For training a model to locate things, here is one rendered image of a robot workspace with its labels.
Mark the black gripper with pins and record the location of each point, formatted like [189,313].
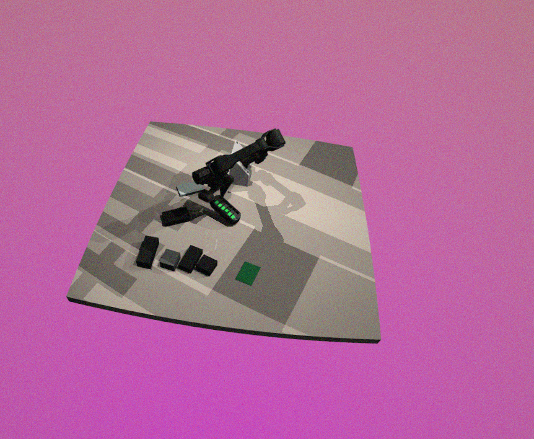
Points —
[222,184]

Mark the green block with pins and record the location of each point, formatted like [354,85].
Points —
[248,273]

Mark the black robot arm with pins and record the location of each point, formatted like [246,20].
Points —
[255,152]

